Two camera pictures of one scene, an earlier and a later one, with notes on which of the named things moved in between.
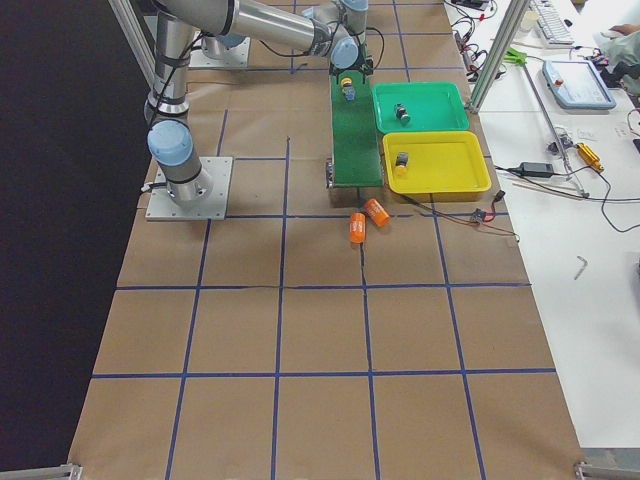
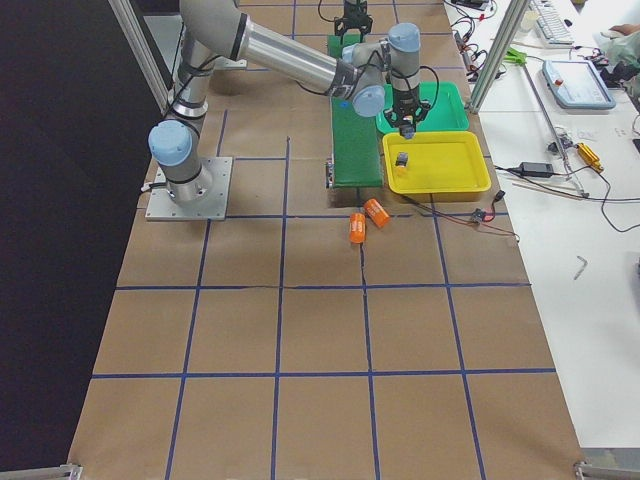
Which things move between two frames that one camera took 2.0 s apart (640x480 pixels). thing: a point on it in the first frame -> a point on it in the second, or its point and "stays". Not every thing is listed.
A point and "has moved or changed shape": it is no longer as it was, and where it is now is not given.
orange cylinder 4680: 377,212 stays
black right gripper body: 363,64 -> 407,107
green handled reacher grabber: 514,56 stays
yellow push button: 347,88 has moved or changed shape
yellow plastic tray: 445,166 stays
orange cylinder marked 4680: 358,225 stays
